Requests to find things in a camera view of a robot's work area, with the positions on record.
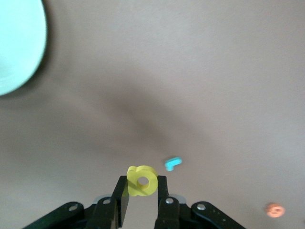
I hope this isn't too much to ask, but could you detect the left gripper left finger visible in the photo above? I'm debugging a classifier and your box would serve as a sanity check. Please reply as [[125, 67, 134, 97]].
[[22, 176, 131, 229]]

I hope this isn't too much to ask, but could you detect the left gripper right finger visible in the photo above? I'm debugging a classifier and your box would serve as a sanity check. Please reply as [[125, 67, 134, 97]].
[[154, 176, 246, 229]]

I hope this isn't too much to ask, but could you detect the yellow letter a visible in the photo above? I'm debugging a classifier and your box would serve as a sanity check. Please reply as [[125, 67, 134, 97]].
[[126, 165, 158, 198]]

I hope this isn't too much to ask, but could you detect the teal letter l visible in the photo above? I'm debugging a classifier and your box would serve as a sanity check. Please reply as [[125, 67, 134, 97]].
[[164, 156, 183, 171]]

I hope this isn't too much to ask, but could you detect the orange letter e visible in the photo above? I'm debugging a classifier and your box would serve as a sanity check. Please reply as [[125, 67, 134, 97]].
[[265, 202, 286, 218]]

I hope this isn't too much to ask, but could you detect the pale green plate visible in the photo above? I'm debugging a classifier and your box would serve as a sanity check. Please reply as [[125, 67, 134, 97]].
[[0, 0, 48, 96]]

